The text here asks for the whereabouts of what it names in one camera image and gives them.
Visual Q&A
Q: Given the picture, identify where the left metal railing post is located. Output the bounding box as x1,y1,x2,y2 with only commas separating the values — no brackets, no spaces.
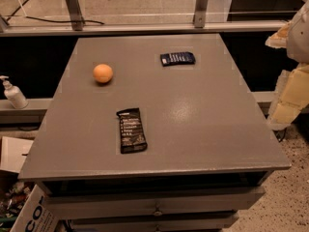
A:
65,0,85,31

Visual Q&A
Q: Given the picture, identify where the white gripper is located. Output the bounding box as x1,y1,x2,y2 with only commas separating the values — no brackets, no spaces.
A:
265,1,309,131

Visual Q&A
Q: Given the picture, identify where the horizontal metal rail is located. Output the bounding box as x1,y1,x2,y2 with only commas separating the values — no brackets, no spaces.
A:
0,20,287,37

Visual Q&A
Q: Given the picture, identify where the blue rxbar blueberry wrapper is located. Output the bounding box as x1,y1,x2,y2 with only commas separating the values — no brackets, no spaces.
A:
160,51,196,67

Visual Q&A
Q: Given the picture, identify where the upper drawer knob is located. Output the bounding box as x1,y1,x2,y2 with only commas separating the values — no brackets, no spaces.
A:
153,206,163,217

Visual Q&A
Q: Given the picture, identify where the white pump bottle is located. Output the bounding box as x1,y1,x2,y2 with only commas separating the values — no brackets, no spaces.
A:
0,75,28,109

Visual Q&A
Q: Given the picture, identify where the black floor cable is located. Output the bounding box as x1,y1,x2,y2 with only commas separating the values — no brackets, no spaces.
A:
5,0,105,26

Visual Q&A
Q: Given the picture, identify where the printed cardboard box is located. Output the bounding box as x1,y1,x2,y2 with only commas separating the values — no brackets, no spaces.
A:
10,186,59,232

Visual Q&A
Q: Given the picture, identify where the right metal railing post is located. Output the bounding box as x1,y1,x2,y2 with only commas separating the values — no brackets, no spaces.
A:
193,0,209,28

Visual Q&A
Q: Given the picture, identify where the grey drawer cabinet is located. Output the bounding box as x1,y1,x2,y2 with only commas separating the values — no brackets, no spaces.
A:
20,34,290,232

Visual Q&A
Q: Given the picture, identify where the white cardboard box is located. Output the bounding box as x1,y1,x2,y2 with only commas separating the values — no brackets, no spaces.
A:
0,136,33,173

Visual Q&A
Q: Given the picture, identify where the black rxbar chocolate wrapper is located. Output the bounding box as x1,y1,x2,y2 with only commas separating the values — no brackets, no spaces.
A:
116,108,148,154

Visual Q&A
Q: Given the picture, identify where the metal railing post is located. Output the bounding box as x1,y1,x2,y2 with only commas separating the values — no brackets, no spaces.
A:
65,0,85,31
193,0,209,28

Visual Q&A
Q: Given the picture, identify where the orange fruit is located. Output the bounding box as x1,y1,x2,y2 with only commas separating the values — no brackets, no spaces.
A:
93,64,113,83

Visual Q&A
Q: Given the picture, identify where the left side shelf ledge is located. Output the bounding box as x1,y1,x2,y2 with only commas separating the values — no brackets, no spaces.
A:
0,98,52,124

